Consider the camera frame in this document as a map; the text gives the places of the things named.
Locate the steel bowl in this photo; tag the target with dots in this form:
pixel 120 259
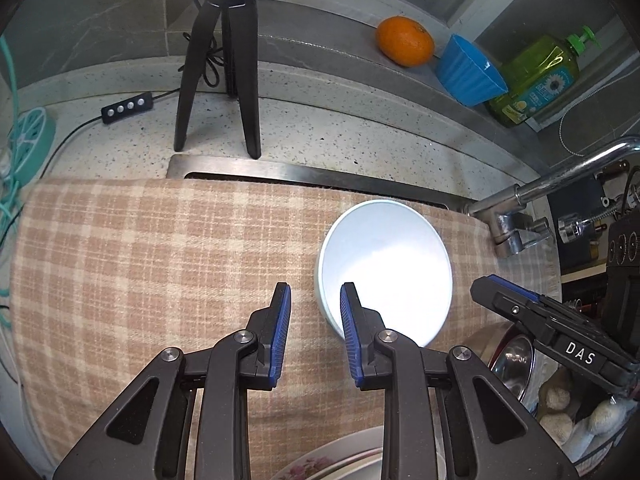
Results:
pixel 515 370

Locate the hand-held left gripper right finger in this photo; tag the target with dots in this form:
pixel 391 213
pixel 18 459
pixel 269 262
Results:
pixel 350 330

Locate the chrome faucet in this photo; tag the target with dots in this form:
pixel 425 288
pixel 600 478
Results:
pixel 515 200

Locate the green soap pump bottle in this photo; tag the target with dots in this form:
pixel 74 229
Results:
pixel 540 80

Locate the orange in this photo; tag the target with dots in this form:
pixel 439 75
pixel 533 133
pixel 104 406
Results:
pixel 405 40

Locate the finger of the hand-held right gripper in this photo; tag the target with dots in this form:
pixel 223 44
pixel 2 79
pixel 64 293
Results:
pixel 510 305

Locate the deep plate with small pink flowers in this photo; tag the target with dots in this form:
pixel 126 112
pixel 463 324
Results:
pixel 305 466

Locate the person's right hand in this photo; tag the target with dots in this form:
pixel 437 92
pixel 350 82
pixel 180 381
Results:
pixel 555 425

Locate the black tripod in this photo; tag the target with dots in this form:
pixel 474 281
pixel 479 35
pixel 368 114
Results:
pixel 190 85

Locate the deep plate with large peonies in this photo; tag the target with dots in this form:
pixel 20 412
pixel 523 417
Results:
pixel 360 470

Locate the beige plaid cloth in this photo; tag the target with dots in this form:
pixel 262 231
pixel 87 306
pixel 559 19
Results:
pixel 150 270

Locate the black inline remote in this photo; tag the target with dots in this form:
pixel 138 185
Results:
pixel 127 107

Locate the blue ribbed cup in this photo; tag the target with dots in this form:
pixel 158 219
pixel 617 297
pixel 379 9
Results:
pixel 465 75

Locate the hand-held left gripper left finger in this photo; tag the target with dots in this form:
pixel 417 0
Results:
pixel 282 330

